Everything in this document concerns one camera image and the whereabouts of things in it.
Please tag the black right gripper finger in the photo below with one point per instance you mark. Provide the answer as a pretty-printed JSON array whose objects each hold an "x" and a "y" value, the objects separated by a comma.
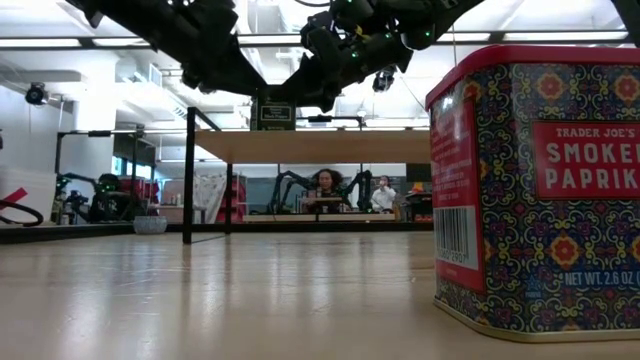
[
  {"x": 305, "y": 89},
  {"x": 331, "y": 97}
]

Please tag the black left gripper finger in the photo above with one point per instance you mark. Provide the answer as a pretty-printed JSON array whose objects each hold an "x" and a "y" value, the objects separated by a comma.
[{"x": 240, "y": 80}]

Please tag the dark green pepper tin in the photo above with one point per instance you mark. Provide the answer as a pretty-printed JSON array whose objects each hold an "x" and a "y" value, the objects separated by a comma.
[{"x": 273, "y": 116}]

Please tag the red smoked paprika tin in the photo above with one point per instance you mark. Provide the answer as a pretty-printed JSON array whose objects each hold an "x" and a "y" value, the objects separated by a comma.
[{"x": 540, "y": 200}]

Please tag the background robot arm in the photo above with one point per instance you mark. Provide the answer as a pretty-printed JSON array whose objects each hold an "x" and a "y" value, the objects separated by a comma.
[
  {"x": 362, "y": 190},
  {"x": 285, "y": 187}
]

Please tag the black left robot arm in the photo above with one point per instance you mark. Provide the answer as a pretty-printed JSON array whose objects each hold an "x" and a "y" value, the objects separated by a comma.
[{"x": 135, "y": 25}]

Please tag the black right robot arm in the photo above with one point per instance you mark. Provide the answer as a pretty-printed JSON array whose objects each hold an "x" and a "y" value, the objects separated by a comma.
[{"x": 450, "y": 10}]

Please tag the black ceiling spotlight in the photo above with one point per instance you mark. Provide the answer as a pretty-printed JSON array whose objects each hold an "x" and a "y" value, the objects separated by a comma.
[
  {"x": 36, "y": 94},
  {"x": 384, "y": 81}
]

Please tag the person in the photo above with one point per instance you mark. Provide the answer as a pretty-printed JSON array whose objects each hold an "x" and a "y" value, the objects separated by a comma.
[
  {"x": 384, "y": 197},
  {"x": 327, "y": 187}
]

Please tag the background wooden table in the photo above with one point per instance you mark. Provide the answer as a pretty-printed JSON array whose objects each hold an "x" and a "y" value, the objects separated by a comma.
[{"x": 320, "y": 218}]

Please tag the small grey bowl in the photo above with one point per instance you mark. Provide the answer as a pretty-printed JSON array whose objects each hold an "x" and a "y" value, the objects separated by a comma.
[{"x": 150, "y": 225}]

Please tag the background robot station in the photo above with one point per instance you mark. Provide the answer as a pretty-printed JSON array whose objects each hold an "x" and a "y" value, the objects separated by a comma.
[{"x": 105, "y": 200}]

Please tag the wooden shelf with black frame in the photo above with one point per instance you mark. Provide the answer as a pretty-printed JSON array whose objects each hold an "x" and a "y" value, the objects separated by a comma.
[{"x": 310, "y": 146}]

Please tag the black metal table frame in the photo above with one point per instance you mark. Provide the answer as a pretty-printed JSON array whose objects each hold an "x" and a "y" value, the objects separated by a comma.
[{"x": 75, "y": 232}]

